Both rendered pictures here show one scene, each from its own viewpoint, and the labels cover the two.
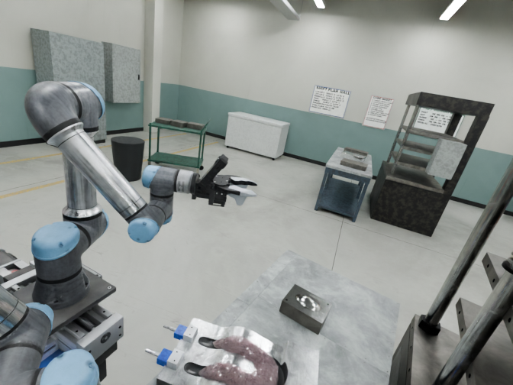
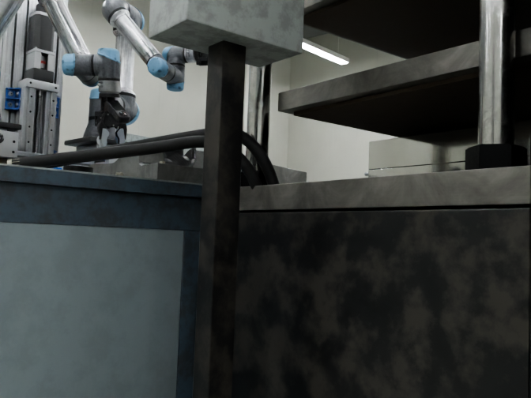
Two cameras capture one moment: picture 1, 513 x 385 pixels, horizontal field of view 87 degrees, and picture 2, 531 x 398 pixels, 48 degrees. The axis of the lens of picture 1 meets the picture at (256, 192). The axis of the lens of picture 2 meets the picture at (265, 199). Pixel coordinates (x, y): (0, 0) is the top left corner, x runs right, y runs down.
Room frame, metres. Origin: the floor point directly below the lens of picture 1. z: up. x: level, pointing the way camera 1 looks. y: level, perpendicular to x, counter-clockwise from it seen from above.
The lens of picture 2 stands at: (-1.37, -1.10, 0.66)
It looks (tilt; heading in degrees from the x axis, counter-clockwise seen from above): 4 degrees up; 24
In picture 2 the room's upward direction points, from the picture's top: 2 degrees clockwise
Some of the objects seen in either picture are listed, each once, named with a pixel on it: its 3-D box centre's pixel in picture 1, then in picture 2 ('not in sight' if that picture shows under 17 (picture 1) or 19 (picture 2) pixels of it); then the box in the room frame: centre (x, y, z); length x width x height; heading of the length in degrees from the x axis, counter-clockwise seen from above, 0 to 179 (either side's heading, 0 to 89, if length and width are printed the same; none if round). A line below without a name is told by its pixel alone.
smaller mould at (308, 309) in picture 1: (305, 307); not in sight; (1.00, -0.33, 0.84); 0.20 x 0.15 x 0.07; 62
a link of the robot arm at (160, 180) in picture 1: (162, 179); (176, 55); (0.80, 0.31, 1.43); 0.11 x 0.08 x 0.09; 94
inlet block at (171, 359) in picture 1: (162, 356); not in sight; (0.63, 0.21, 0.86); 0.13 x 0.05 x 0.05; 79
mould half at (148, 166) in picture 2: not in sight; (156, 170); (0.28, 0.03, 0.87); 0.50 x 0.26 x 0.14; 62
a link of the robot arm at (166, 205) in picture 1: (159, 208); (174, 76); (0.79, 0.31, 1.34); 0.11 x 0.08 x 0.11; 4
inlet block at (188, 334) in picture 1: (179, 331); not in sight; (0.74, 0.19, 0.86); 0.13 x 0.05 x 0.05; 79
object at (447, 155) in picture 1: (419, 162); not in sight; (4.57, -2.60, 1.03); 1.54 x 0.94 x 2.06; 162
